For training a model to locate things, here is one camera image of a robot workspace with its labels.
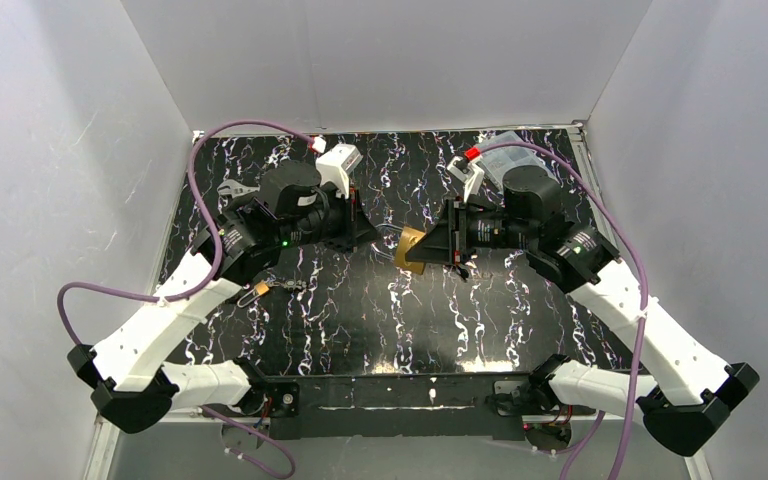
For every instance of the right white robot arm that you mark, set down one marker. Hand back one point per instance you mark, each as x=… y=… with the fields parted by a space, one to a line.
x=686 y=393

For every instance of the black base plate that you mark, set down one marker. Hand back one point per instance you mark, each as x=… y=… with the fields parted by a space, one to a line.
x=483 y=404

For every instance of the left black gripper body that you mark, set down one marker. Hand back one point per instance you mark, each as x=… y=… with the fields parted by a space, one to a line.
x=350 y=219

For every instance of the red handled adjustable wrench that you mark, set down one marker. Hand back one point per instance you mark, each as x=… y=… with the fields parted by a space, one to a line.
x=231 y=189

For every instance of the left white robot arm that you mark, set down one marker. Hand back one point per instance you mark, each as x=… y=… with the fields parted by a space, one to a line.
x=133 y=383

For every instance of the large brass padlock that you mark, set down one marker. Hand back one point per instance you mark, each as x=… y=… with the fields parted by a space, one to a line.
x=408 y=238

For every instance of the clear plastic screw box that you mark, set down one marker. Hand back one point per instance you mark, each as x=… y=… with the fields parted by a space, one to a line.
x=500 y=160

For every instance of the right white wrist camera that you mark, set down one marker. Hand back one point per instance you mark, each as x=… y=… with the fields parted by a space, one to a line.
x=466 y=169

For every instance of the small brass padlock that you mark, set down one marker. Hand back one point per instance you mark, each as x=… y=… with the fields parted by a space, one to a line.
x=253 y=294

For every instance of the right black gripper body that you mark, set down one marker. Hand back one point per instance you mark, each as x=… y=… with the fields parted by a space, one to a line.
x=456 y=230

